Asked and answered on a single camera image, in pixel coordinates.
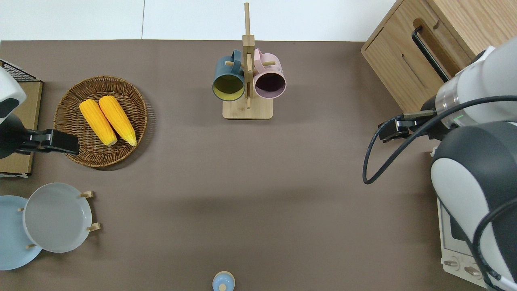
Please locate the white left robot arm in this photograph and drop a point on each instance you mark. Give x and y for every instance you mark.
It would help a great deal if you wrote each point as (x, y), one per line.
(8, 91)

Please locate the dark blue mug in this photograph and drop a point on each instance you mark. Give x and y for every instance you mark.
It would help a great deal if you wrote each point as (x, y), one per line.
(228, 79)

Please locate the wooden plate rack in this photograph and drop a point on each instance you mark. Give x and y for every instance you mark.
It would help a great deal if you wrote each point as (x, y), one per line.
(87, 194)

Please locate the pink mug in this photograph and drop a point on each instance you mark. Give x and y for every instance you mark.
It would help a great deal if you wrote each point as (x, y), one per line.
(270, 79)

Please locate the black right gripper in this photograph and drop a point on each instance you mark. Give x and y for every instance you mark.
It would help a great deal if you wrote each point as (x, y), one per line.
(431, 121)

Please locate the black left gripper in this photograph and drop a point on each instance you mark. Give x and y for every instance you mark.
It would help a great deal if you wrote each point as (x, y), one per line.
(34, 140)

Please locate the light blue plate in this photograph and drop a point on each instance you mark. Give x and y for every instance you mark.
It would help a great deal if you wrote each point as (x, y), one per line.
(10, 238)

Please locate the beige toaster oven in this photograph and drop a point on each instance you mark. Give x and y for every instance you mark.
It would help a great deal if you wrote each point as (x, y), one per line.
(454, 250)

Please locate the wooden mug tree stand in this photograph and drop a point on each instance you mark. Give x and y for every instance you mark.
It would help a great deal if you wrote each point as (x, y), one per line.
(247, 109)

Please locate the yellow corn cob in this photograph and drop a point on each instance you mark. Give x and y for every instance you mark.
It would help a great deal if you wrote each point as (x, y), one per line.
(118, 119)
(97, 121)

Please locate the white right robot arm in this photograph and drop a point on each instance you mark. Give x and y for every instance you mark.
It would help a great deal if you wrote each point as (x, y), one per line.
(476, 169)

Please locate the wooden cabinet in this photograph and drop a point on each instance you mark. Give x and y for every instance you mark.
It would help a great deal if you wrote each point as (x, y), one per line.
(476, 20)

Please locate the small blue cup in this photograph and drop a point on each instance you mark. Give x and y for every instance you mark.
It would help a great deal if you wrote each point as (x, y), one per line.
(223, 281)

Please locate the grey plate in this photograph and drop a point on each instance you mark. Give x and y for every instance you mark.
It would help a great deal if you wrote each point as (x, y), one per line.
(56, 218)

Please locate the round wicker basket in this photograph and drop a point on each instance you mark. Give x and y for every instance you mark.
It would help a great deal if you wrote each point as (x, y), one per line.
(70, 105)

